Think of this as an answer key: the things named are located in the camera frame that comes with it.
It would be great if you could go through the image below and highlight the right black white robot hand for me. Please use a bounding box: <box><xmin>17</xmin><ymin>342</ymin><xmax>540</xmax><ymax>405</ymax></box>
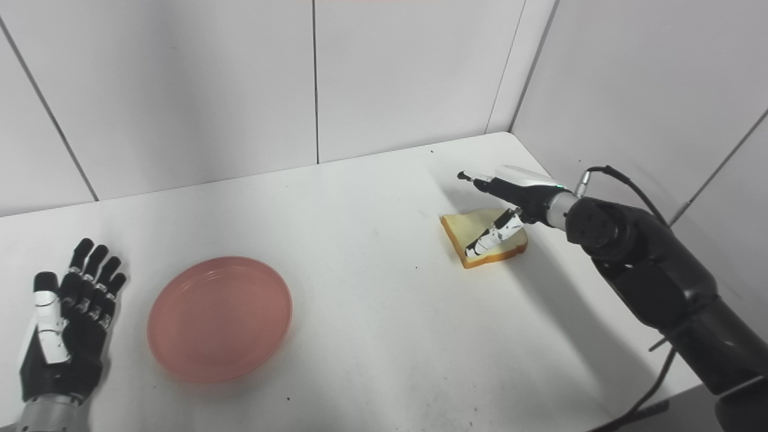
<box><xmin>457</xmin><ymin>165</ymin><xmax>571</xmax><ymax>259</ymax></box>

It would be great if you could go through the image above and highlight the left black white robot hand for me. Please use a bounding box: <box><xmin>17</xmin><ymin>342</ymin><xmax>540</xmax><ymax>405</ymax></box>
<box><xmin>19</xmin><ymin>238</ymin><xmax>128</xmax><ymax>404</ymax></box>

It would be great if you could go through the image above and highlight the slice of white bread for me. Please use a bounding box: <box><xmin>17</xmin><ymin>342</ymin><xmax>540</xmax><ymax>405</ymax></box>
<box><xmin>440</xmin><ymin>208</ymin><xmax>529</xmax><ymax>269</ymax></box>

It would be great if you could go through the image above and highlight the pink round plate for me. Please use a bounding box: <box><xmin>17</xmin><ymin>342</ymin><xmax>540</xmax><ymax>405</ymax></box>
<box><xmin>147</xmin><ymin>256</ymin><xmax>293</xmax><ymax>383</ymax></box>

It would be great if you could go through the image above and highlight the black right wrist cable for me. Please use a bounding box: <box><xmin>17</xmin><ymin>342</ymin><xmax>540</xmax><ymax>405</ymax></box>
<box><xmin>575</xmin><ymin>165</ymin><xmax>682</xmax><ymax>432</ymax></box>

